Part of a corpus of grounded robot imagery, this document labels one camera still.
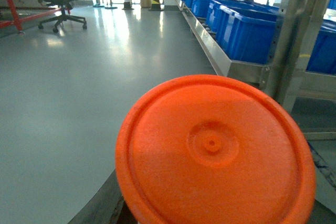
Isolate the large blue plastic bin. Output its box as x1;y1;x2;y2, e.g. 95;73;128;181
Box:
216;5;277;65

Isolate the red metal frame table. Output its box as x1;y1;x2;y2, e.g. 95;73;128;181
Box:
0;0;71;34

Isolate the red white traffic cone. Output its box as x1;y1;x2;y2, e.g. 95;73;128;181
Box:
123;0;134;10

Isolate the orange cylindrical capacitor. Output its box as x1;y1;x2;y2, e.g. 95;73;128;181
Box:
115;74;316;223

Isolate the stainless steel roller rack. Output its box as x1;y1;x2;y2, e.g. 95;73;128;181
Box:
176;0;335;141

